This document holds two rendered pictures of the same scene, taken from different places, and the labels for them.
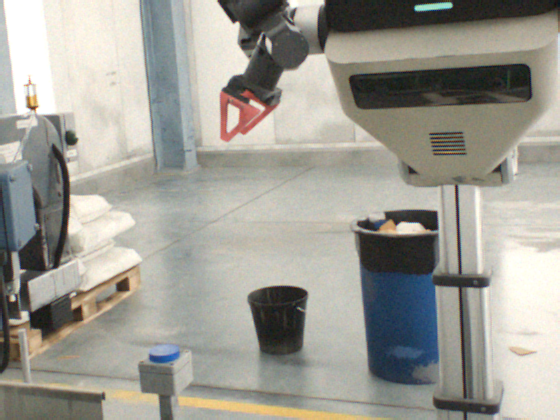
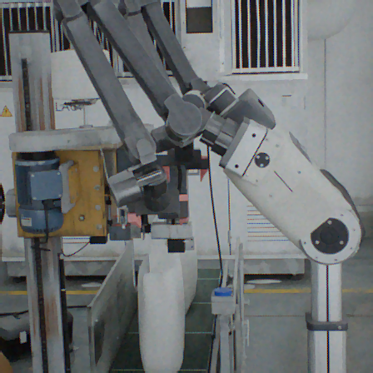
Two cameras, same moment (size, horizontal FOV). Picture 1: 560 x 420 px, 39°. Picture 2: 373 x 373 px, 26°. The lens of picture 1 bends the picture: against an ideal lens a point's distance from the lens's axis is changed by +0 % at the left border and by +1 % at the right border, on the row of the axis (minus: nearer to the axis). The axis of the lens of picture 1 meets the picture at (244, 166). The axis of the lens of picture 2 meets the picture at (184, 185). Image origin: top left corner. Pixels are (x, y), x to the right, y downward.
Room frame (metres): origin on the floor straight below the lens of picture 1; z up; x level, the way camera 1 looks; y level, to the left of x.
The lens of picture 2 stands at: (0.55, -2.29, 1.70)
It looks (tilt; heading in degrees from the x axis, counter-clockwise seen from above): 10 degrees down; 72
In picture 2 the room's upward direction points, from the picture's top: 2 degrees counter-clockwise
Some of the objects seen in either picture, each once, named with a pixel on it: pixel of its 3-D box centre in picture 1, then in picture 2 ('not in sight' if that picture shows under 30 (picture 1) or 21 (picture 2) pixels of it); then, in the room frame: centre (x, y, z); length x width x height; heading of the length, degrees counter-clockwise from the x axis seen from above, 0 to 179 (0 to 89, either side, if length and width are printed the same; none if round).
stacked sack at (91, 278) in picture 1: (87, 269); not in sight; (4.60, 0.99, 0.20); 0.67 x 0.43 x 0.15; 157
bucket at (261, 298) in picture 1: (279, 320); not in sight; (3.63, -0.11, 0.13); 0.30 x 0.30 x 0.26
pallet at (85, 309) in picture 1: (28, 305); not in sight; (4.39, 1.31, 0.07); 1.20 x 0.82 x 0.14; 159
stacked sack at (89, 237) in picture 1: (80, 230); not in sight; (4.60, 1.01, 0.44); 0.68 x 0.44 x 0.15; 157
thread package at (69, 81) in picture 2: not in sight; (76, 75); (1.03, 0.35, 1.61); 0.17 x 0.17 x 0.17
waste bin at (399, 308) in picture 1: (410, 294); not in sight; (3.28, -0.67, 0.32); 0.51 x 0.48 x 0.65; 157
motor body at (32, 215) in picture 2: not in sight; (39, 194); (0.89, 0.40, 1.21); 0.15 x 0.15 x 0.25
